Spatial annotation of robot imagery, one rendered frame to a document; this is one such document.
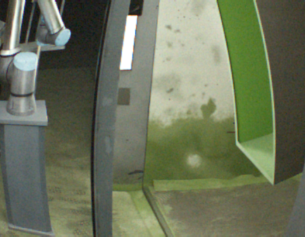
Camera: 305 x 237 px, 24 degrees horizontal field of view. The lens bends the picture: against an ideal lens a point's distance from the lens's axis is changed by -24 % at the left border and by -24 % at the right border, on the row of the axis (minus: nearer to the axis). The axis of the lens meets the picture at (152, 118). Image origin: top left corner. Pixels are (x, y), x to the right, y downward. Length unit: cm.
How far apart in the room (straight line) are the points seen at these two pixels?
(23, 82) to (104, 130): 125
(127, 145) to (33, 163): 100
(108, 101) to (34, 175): 136
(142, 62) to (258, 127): 72
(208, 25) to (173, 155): 73
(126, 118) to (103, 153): 205
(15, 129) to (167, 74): 117
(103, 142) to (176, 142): 215
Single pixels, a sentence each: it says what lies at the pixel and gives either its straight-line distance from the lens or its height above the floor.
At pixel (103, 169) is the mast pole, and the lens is 235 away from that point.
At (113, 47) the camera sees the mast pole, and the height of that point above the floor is 123.
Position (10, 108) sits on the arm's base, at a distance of 356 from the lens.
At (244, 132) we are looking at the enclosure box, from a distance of 397.
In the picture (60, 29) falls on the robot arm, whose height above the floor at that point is 101.
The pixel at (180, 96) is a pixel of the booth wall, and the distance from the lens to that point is 439.
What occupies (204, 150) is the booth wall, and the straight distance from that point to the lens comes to 451.
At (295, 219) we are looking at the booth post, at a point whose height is 106.
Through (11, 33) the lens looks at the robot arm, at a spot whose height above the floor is 103.
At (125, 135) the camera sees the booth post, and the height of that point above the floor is 32.
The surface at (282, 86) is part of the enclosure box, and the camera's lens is 331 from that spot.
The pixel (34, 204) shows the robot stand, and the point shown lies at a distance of 365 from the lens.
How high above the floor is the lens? 174
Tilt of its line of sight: 18 degrees down
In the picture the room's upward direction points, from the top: 5 degrees clockwise
